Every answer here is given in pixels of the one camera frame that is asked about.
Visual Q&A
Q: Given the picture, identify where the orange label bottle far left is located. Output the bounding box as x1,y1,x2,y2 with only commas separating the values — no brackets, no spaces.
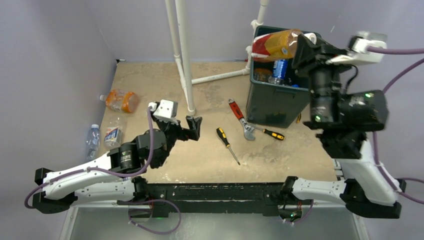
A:
99,89,140,114

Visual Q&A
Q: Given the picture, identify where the clear water bottle left edge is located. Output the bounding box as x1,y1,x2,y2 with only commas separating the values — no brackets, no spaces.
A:
85,124,100,162

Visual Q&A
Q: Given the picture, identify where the blue white label bottle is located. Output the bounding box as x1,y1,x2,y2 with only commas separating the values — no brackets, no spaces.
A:
103,115,126,150

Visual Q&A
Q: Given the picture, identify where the yellow black screwdriver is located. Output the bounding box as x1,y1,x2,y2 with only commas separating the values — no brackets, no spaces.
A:
251,125,285,141
216,127,241,166

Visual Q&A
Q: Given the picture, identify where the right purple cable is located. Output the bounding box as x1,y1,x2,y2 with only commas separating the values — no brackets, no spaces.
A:
365,46,424,206

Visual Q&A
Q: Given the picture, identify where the red adjustable wrench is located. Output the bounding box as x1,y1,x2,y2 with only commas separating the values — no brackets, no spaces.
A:
228,98,256,141

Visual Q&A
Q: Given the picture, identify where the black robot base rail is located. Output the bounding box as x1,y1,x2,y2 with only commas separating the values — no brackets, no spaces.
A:
117,182,300,218

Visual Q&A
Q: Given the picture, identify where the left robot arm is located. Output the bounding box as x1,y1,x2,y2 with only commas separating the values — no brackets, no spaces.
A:
24,112,203,214

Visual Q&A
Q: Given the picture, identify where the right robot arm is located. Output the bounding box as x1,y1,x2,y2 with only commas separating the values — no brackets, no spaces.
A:
280,31,406,219

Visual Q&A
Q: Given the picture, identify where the orange juice bottle white cap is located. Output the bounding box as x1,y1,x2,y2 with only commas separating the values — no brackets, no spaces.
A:
253,68,273,83

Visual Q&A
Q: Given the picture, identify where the dark green plastic bin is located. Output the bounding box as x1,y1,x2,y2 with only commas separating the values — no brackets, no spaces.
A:
245,26,309,128

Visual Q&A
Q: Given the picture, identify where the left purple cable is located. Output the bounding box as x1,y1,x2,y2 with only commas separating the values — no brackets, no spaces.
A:
24,106,156,210

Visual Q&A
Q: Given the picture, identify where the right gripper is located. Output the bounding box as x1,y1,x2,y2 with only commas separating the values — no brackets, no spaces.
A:
289,33,352,124

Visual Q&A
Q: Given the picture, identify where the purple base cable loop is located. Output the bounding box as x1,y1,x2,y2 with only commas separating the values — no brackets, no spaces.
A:
127,198,182,236

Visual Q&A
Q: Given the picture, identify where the amber tea bottle red label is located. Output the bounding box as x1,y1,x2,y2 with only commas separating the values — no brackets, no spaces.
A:
250,29,318,62

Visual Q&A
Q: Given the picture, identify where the pepsi bottle blue cap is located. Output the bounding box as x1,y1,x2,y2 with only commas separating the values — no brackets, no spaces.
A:
268,59,299,88

